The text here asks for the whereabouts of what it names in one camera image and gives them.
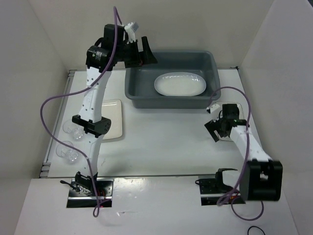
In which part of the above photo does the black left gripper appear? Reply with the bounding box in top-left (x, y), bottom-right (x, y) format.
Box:
top-left (116, 37), bottom-right (158, 68)

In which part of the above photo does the rectangular white plate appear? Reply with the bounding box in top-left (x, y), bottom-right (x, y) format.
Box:
top-left (101, 99), bottom-right (123, 140)
top-left (216, 102), bottom-right (245, 142)

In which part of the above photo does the large oval white plate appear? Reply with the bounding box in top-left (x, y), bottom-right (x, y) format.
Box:
top-left (154, 72), bottom-right (206, 96)

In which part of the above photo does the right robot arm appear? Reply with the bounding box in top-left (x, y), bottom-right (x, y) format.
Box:
top-left (204, 103), bottom-right (283, 201)

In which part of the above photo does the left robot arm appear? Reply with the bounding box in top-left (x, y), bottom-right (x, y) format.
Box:
top-left (72, 22), bottom-right (157, 196)

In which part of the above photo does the grey plastic bin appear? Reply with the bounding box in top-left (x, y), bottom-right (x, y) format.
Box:
top-left (125, 50), bottom-right (221, 109)

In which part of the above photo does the clear glass cup rear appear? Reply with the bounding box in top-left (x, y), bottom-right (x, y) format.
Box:
top-left (63, 120), bottom-right (84, 141)

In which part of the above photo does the clear glass cup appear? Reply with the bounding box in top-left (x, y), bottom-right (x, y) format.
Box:
top-left (63, 120), bottom-right (84, 141)
top-left (56, 144), bottom-right (79, 164)

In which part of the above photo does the clear glass cup front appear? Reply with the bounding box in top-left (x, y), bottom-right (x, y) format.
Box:
top-left (56, 144), bottom-right (79, 164)

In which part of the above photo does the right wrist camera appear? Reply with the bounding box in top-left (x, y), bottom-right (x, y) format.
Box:
top-left (206, 103), bottom-right (221, 114)

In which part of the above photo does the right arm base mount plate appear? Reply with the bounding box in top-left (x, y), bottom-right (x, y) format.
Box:
top-left (195, 175), bottom-right (246, 206)

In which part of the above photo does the black cable loop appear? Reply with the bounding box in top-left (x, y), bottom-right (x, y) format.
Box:
top-left (247, 226), bottom-right (266, 235)

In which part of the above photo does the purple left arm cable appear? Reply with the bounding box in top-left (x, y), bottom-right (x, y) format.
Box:
top-left (40, 6), bottom-right (124, 218)

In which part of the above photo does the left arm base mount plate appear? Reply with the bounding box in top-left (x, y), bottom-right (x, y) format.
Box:
top-left (67, 178), bottom-right (113, 208)

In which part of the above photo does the aluminium table edge rail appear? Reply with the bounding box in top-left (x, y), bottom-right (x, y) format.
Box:
top-left (37, 70), bottom-right (77, 178)

